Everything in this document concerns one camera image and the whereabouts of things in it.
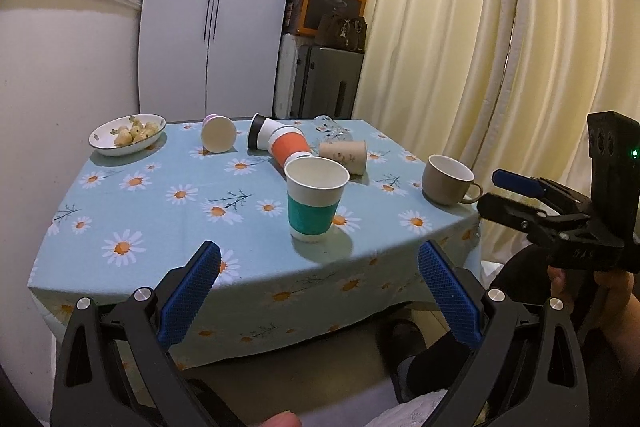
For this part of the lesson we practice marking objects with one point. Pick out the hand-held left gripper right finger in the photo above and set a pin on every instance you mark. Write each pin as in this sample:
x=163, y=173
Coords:
x=450, y=294

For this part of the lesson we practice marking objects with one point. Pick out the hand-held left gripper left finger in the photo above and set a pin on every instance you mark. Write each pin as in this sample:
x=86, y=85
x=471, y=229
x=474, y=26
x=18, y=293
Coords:
x=192, y=292

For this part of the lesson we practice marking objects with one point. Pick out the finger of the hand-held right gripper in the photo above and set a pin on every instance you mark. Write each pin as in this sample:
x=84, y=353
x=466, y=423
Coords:
x=505, y=209
x=515, y=183

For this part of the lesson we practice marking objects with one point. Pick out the teal and white paper cup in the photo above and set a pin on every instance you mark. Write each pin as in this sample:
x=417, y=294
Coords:
x=314, y=202

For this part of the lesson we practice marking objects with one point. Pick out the pink cup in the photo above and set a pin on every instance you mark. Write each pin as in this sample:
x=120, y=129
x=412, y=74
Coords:
x=218, y=134

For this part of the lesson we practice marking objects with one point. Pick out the brown kraft paper cup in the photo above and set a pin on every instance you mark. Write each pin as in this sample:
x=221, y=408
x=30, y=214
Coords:
x=345, y=154

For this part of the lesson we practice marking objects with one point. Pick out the black and white paper cup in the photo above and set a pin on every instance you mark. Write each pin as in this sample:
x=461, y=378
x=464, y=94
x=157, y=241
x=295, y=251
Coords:
x=262, y=133

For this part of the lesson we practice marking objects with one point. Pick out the orange and white paper cup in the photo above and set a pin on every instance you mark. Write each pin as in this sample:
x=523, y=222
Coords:
x=290, y=146

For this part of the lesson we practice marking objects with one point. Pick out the clear glass cup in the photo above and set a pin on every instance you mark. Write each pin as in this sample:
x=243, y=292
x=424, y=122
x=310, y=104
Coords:
x=331, y=131

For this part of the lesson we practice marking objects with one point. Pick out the person's right hand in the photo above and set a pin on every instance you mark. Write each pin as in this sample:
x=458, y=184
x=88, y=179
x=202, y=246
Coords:
x=617, y=302

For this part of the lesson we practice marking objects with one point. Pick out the person's left hand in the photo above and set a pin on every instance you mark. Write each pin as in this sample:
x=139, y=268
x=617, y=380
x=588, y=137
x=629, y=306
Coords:
x=282, y=420

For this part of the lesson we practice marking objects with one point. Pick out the beige ceramic mug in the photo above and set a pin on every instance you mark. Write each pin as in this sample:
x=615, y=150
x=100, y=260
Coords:
x=446, y=182

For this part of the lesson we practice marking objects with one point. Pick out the blue daisy tablecloth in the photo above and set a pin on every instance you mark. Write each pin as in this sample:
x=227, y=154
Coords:
x=165, y=207

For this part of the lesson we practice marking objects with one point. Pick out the white knitted clothing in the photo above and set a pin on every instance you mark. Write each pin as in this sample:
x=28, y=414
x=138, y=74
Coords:
x=410, y=413

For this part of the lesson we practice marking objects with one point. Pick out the cream curtain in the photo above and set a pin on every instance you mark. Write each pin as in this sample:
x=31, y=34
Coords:
x=475, y=32

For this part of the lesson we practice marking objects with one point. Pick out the white floral bowl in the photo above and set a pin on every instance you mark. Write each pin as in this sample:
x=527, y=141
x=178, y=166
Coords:
x=127, y=135

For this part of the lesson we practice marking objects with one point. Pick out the pile of yellow snacks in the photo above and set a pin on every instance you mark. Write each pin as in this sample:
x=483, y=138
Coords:
x=134, y=132

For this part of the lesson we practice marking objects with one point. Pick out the grey suitcase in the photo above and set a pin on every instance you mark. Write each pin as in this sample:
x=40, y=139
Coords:
x=325, y=82

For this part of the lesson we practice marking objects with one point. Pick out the brown handbag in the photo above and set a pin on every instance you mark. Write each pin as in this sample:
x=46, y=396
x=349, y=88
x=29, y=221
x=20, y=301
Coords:
x=342, y=32

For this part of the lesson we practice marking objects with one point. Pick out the white suitcase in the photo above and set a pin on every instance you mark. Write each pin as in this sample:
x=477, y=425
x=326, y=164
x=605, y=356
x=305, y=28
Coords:
x=286, y=77

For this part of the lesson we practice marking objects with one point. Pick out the white refrigerator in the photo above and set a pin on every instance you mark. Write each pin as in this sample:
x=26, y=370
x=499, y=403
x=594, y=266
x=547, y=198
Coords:
x=210, y=7

